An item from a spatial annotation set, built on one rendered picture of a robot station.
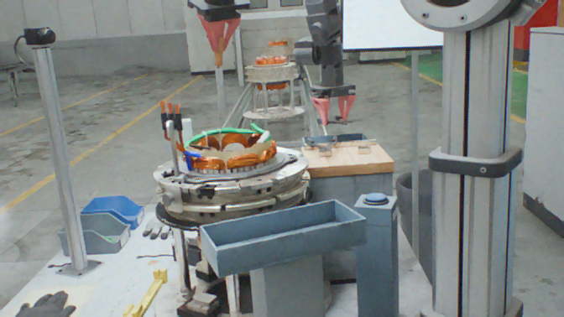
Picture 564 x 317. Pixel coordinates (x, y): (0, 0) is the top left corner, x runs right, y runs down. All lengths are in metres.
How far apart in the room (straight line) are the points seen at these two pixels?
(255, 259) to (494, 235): 0.34
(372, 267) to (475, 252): 0.28
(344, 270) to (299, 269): 0.41
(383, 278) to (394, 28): 1.18
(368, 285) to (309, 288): 0.22
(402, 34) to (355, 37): 0.18
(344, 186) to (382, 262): 0.22
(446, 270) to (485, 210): 0.12
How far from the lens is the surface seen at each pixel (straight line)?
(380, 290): 1.08
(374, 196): 1.04
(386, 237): 1.03
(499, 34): 0.78
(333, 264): 1.26
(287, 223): 0.94
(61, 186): 1.46
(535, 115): 3.81
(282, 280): 0.87
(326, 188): 1.19
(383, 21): 2.06
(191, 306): 1.16
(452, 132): 0.81
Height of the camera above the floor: 1.39
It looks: 15 degrees down
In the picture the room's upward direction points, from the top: 4 degrees counter-clockwise
